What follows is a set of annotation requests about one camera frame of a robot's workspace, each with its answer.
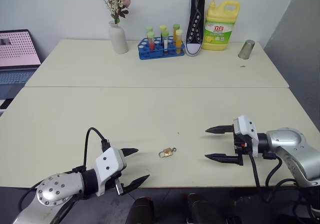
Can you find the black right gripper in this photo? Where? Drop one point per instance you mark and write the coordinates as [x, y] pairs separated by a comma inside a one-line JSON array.
[[240, 144]]

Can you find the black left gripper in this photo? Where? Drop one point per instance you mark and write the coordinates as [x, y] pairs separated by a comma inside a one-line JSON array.
[[113, 181]]

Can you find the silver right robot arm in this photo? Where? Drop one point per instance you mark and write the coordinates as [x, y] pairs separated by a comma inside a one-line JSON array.
[[292, 146]]

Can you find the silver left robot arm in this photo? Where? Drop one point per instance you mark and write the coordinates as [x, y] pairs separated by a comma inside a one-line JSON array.
[[53, 191]]

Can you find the small brass padlock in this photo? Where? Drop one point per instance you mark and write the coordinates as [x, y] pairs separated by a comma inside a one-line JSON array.
[[167, 153]]

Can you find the dark rounded shape red mark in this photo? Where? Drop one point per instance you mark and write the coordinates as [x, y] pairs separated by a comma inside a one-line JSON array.
[[141, 210]]

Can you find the dark rounded grey shape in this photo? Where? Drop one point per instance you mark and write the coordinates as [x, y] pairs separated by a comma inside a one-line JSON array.
[[202, 209]]

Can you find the stainless steel cup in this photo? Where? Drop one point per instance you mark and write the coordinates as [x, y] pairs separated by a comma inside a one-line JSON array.
[[246, 50]]

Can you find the orange liquid test tube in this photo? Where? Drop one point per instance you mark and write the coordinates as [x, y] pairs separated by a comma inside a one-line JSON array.
[[179, 40]]

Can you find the yellow dish soap bottle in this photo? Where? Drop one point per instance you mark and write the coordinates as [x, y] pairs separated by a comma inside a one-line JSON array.
[[220, 32]]

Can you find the blue test tube rack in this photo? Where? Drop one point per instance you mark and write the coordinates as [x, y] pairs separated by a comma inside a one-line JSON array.
[[150, 54]]

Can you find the black canvas sneaker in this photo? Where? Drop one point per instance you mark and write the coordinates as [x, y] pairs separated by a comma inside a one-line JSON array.
[[196, 27]]

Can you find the red liquid test tube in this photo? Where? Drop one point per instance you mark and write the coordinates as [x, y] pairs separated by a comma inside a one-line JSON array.
[[151, 42]]

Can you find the white ceramic vase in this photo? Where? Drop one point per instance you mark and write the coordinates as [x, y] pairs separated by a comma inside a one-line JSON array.
[[118, 40]]

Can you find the open laptop computer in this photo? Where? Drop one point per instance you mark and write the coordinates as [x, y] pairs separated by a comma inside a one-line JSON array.
[[17, 49]]

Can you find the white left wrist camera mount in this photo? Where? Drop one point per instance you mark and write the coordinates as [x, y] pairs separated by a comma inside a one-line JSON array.
[[108, 162]]

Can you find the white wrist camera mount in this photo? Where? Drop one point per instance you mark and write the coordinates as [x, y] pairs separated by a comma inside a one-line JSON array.
[[108, 162], [247, 129]]

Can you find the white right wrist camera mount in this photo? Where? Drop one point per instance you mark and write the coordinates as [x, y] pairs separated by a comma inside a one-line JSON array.
[[247, 129]]

